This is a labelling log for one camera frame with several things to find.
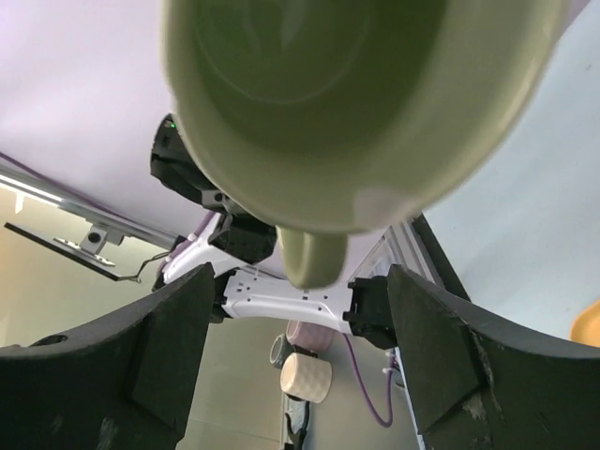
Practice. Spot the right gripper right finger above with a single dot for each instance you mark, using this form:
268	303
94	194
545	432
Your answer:
479	381

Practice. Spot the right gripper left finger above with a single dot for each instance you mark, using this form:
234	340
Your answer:
125	380

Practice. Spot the light green mug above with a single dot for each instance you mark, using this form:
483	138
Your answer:
327	119

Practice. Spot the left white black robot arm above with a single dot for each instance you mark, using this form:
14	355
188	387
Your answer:
232	240

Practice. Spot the yellow tray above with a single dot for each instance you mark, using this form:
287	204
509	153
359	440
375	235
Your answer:
586	327

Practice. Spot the grey textured cup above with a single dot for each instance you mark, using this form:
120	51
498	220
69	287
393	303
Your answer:
281	349

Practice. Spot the beige textured cup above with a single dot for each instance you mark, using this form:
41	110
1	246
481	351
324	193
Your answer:
306	377

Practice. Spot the pink textured cup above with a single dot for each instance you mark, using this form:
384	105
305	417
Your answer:
309	336

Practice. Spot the left aluminium frame post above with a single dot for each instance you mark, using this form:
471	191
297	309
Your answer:
15	175

